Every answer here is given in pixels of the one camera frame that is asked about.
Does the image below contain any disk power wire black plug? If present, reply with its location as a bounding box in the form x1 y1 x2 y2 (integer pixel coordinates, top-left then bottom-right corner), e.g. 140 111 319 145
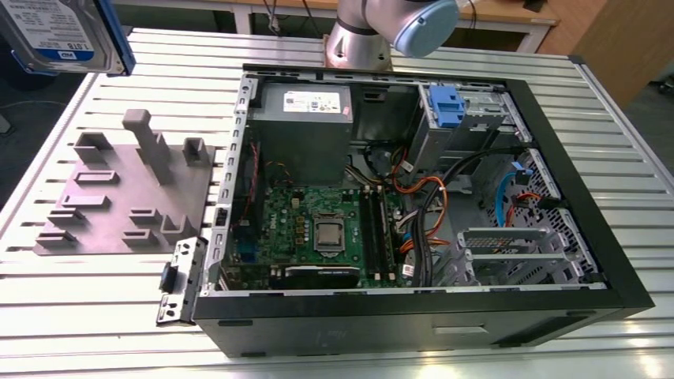
507 191 558 214

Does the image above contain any hard disk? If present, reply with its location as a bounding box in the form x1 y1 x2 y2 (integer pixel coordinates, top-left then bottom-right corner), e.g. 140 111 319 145
0 0 138 77

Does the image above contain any green motherboard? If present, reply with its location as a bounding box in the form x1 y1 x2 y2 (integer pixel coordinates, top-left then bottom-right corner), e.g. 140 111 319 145
223 185 410 291

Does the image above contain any silver CPU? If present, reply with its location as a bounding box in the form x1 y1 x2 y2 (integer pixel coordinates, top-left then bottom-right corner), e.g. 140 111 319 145
315 223 343 245

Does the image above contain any grey power supply unit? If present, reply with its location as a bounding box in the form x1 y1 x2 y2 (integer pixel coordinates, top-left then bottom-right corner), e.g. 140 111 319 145
247 82 355 189

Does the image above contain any black RAM slot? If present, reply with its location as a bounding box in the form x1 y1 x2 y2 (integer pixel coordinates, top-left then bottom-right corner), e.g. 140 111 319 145
359 185 382 282
374 185 397 282

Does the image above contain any CPU socket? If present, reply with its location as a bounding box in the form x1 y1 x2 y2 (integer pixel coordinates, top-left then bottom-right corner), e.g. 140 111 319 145
310 212 350 258

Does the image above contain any black graphics card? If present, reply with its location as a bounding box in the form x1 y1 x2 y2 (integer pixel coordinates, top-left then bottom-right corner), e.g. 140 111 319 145
267 265 362 289

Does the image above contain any grey metal drive cage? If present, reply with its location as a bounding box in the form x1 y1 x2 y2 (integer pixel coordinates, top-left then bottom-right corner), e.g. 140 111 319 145
407 81 531 181

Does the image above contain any black PC case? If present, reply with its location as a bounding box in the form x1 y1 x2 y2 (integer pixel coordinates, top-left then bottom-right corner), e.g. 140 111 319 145
192 62 657 358

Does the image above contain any grey parts rack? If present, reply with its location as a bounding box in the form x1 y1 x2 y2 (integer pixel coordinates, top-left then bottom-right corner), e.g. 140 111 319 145
32 108 218 260

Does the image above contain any black yellow power cable bundle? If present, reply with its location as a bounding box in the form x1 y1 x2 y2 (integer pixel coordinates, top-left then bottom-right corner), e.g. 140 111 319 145
344 144 415 189

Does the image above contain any red black twisted wire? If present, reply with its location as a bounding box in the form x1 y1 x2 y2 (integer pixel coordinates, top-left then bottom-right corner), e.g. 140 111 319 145
242 141 263 228

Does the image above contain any orange power wire bundle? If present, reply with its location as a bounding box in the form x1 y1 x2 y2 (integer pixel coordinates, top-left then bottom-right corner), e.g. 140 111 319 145
393 175 454 257

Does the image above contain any blue plastic drive bracket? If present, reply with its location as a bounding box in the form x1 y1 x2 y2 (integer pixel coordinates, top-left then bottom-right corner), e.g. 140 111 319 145
429 84 467 129

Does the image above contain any blue SATA wire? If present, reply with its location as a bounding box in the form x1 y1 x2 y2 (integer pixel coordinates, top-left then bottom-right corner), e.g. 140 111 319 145
495 159 531 229

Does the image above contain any square brown base plate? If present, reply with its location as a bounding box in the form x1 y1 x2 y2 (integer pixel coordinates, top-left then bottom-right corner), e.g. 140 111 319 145
322 54 395 74

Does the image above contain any metal card retention bracket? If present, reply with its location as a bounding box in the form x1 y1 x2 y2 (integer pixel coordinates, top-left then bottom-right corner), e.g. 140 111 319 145
155 235 210 327

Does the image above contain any wooden desk white frame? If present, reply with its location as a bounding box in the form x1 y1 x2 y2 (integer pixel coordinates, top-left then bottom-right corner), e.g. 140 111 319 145
198 0 561 54

